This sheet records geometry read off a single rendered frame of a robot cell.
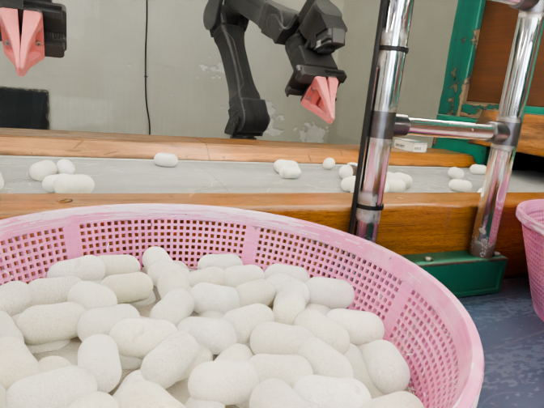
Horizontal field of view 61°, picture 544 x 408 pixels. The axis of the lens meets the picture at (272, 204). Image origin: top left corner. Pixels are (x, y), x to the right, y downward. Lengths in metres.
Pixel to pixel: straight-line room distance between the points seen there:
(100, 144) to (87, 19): 1.92
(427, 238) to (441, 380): 0.28
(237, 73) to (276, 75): 1.78
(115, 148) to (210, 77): 2.03
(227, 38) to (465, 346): 1.00
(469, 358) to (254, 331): 0.10
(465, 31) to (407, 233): 0.74
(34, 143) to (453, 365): 0.62
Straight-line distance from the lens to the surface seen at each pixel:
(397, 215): 0.46
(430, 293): 0.26
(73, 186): 0.48
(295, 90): 0.87
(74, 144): 0.72
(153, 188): 0.53
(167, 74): 2.65
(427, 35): 2.44
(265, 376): 0.22
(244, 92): 1.07
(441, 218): 0.49
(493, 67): 1.09
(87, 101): 2.61
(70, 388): 0.21
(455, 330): 0.23
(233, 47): 1.12
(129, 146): 0.72
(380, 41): 0.40
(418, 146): 0.97
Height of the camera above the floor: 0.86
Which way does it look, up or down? 14 degrees down
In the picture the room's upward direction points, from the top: 6 degrees clockwise
